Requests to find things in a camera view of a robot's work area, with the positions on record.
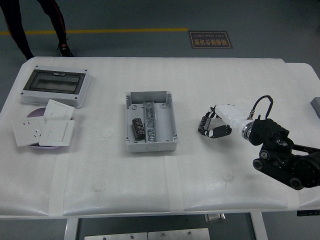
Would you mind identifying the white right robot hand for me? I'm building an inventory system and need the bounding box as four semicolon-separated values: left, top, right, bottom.
197;103;247;138

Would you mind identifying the black cylindrical battery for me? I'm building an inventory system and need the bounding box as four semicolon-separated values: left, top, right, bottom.
131;117;146;139

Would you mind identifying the open grey junction box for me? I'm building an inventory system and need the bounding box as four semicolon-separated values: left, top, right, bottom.
124;91;180;153

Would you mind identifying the grey box with window lid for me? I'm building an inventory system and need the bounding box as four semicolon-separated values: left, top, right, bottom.
20;65;93;109

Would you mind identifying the white foam table cover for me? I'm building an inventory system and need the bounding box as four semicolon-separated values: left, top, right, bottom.
0;56;315;219

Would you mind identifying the brown floor sign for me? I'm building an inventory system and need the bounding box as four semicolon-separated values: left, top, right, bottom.
187;30;233;50

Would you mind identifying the grey block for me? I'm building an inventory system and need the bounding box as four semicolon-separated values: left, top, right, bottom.
309;96;320;116

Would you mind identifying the black table control panel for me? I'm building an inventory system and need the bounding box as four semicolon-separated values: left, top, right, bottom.
296;210;320;217

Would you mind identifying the yellow floor tape line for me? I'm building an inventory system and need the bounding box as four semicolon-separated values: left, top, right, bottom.
0;27;189;36

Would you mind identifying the person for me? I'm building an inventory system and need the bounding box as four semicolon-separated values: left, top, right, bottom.
0;0;75;61

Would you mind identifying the purple plate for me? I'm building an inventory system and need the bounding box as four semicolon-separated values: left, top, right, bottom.
26;107;75;150

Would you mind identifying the metal mounting rail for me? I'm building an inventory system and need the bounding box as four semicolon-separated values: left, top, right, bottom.
143;101;157;143

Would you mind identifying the metal bracket under table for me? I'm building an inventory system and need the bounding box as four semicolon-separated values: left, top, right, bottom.
204;213;227;223

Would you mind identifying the metal base plate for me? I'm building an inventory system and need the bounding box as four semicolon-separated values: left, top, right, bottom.
147;227;211;240
84;231;148;240

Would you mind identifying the white wall switch panel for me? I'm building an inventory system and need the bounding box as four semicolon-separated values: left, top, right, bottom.
43;99;75;121
38;119;76;147

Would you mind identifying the white table frame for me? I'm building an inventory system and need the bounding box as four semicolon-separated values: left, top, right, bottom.
63;211;270;240

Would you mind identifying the white wall socket panel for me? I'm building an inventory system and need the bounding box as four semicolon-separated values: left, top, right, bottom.
11;116;47;147

